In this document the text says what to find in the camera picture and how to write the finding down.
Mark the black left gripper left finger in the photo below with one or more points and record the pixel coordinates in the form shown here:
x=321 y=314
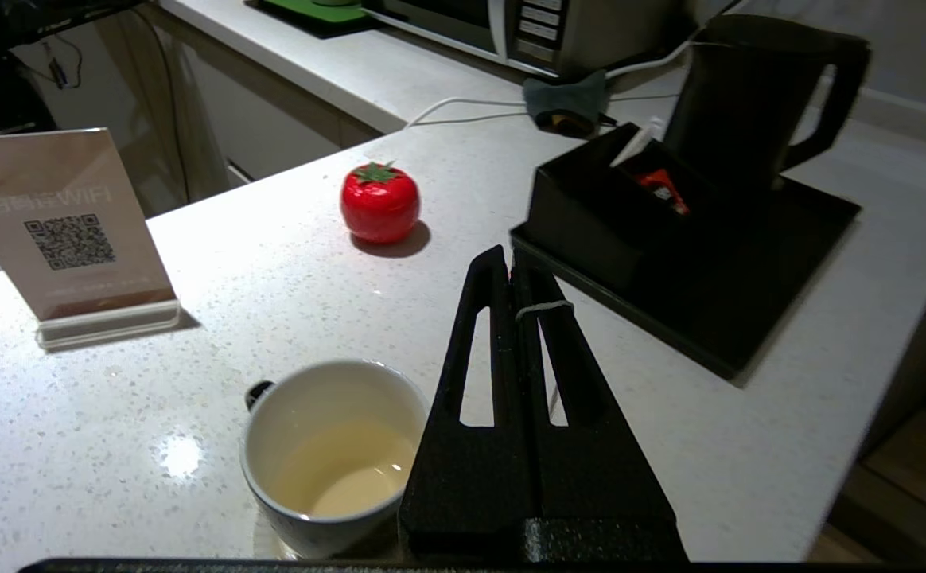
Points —
x=463 y=477

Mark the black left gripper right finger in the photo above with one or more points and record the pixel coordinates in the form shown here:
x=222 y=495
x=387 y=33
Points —
x=598 y=477

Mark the white tea bag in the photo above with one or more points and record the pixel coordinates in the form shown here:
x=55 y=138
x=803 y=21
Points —
x=546 y=309

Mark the black electric kettle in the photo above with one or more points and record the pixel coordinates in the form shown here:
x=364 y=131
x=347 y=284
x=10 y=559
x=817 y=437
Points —
x=733 y=103

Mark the black mug white inside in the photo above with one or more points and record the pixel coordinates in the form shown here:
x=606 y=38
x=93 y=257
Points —
x=328 y=430

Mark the black serving tray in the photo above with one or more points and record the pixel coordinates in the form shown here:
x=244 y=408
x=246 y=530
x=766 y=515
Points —
x=749 y=302

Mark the black organizer box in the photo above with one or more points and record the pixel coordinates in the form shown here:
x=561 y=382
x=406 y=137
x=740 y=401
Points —
x=582 y=223

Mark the red tomato toy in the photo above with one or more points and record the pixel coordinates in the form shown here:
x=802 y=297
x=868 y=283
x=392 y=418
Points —
x=379 y=207

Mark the red coffee sachet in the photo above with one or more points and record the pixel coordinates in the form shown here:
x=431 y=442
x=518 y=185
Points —
x=666 y=191

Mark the white sachet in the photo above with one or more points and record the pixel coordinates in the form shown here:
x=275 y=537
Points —
x=636 y=143

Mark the grey cloth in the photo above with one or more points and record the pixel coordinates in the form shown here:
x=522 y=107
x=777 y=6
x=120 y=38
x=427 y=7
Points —
x=566 y=99

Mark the silver microwave oven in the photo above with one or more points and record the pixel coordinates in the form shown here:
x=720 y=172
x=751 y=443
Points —
x=590 y=32

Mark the QR code sign stand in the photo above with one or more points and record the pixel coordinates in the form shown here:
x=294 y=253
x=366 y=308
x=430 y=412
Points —
x=65 y=223

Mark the green tray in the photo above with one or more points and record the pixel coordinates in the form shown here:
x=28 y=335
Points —
x=312 y=16

